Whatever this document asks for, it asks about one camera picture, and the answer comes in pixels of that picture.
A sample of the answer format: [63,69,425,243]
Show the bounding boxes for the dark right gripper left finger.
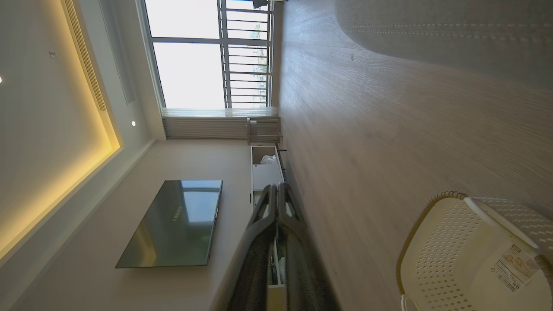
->
[222,184,278,311]

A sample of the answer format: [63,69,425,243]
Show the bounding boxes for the white television cabinet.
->
[250,145,288,311]

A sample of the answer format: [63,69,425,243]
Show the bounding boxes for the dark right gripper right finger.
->
[276,181,342,311]

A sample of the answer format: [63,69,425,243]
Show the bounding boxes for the flat screen television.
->
[115,180,223,269]

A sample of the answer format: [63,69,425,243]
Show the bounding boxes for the white barcode sticker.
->
[489,243,541,294]

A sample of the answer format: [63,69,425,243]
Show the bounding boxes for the sheer white curtain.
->
[161,107,281,140]

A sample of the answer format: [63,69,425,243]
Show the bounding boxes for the white perforated laundry basket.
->
[396,191,553,311]

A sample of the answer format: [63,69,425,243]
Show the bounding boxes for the large window with railing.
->
[137,0,277,109]

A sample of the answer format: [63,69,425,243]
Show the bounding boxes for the small pale chair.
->
[246,117,283,146]

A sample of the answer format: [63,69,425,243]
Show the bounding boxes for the grey fabric sofa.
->
[335,0,553,89]

